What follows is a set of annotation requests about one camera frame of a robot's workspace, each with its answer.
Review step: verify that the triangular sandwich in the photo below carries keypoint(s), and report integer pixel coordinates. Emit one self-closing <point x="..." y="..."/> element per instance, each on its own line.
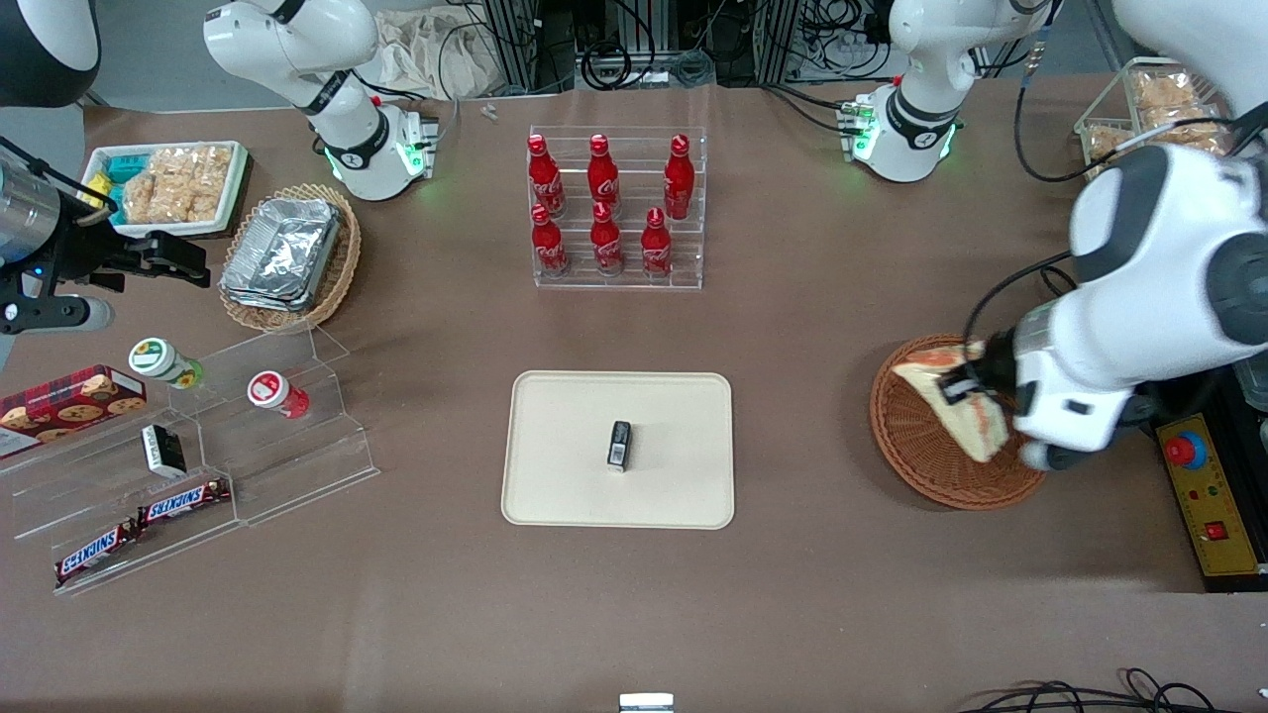
<point x="991" y="441"/>

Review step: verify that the red cola bottle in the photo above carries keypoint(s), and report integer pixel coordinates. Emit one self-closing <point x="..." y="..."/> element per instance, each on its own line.
<point x="656" y="248"/>
<point x="545" y="178"/>
<point x="679" y="180"/>
<point x="548" y="246"/>
<point x="603" y="176"/>
<point x="606" y="243"/>

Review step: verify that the black and white small box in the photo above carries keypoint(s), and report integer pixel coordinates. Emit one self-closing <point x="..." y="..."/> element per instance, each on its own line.
<point x="163" y="451"/>

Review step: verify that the clear bag of rice crackers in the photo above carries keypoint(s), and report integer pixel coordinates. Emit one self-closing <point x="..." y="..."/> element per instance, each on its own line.
<point x="178" y="183"/>

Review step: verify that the clear bag of fried snacks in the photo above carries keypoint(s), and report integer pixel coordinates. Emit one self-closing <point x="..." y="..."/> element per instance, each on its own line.
<point x="1189" y="129"/>
<point x="1164" y="91"/>
<point x="1108" y="144"/>

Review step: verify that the clear acrylic step shelf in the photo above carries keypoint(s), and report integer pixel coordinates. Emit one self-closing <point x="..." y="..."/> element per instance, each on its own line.
<point x="59" y="495"/>
<point x="297" y="465"/>

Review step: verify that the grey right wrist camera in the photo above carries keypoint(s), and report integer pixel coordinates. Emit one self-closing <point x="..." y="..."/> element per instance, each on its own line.
<point x="54" y="315"/>

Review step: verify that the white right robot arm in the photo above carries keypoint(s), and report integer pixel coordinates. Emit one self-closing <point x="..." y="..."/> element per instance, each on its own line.
<point x="357" y="149"/>

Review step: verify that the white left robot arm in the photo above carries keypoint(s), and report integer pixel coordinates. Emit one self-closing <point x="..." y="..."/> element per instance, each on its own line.
<point x="1159" y="248"/>

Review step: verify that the white rectangular snack tray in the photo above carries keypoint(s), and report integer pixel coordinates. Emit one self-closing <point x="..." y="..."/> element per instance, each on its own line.
<point x="233" y="188"/>

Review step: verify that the Snickers chocolate bar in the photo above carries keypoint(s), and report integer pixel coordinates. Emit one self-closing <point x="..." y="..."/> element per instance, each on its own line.
<point x="96" y="553"/>
<point x="183" y="502"/>

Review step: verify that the clear acrylic bottle rack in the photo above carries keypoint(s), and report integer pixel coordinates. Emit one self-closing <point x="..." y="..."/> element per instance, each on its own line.
<point x="634" y="282"/>

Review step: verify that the red lidded yogurt cup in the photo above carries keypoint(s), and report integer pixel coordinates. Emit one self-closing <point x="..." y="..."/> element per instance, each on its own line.
<point x="277" y="393"/>

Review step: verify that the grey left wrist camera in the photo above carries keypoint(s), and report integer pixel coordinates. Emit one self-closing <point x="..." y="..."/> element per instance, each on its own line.
<point x="1055" y="457"/>

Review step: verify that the yellow snack packet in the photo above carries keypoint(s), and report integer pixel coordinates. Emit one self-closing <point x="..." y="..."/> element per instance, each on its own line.
<point x="97" y="193"/>

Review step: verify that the red cookie box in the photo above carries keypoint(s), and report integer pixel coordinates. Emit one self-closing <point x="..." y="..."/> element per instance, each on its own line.
<point x="69" y="406"/>

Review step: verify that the stack of foil containers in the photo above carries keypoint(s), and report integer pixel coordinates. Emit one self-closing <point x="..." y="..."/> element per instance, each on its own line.
<point x="282" y="253"/>

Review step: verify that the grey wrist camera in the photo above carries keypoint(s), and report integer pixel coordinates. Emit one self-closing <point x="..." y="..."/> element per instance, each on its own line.
<point x="1055" y="457"/>
<point x="54" y="315"/>

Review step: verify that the yellow emergency stop control box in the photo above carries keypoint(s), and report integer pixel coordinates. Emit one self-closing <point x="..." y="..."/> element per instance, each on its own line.
<point x="1214" y="505"/>

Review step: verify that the teal snack packet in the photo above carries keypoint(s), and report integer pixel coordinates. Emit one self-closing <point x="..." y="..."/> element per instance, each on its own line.
<point x="124" y="166"/>

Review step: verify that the oval wicker basket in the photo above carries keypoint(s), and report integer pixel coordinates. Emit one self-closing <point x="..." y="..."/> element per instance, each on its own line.
<point x="342" y="257"/>

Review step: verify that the round brown wicker basket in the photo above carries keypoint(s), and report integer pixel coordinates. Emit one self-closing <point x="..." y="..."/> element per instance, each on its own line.
<point x="921" y="460"/>

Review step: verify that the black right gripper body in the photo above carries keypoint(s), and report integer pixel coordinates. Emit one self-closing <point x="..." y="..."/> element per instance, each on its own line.
<point x="81" y="250"/>

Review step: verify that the beige plastic serving tray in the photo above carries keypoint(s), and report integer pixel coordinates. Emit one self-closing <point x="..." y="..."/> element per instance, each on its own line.
<point x="565" y="465"/>

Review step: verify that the green lidded yogurt cup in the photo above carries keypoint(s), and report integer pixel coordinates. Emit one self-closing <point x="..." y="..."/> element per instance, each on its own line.
<point x="163" y="361"/>

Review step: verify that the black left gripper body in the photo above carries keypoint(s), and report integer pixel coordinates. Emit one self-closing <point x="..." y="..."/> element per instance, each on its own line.
<point x="994" y="368"/>

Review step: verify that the beige cloth bag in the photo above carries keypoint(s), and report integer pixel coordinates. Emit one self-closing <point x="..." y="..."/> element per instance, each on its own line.
<point x="436" y="54"/>

